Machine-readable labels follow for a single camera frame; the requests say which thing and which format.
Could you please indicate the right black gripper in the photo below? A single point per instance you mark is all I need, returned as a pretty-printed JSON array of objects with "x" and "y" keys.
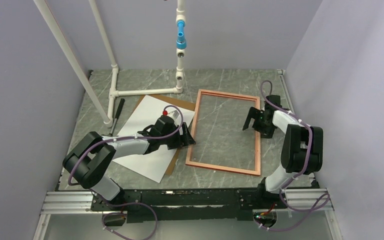
[{"x": 266, "y": 132}]

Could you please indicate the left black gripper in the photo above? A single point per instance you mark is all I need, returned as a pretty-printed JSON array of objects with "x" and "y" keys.
[{"x": 183, "y": 140}]

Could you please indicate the brown backing board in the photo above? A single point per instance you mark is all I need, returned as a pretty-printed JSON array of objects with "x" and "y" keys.
[{"x": 148, "y": 109}]

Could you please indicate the white photo sheet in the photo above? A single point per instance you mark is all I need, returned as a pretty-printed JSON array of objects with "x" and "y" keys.
[{"x": 157, "y": 128}]

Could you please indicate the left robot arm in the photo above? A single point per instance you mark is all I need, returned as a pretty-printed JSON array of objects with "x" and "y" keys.
[{"x": 89, "y": 160}]

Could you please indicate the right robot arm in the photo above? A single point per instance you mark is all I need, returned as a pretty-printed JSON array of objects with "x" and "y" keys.
[{"x": 302, "y": 149}]

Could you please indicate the white PVC pipe stand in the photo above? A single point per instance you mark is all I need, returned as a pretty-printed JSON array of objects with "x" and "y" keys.
[{"x": 107, "y": 116}]

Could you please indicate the blue pipe fitting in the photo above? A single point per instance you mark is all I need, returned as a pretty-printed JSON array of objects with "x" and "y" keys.
[{"x": 181, "y": 42}]

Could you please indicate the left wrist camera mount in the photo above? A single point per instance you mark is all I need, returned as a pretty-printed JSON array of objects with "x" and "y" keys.
[{"x": 174, "y": 115}]

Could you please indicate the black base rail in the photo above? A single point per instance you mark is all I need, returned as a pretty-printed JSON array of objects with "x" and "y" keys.
[{"x": 192, "y": 204}]

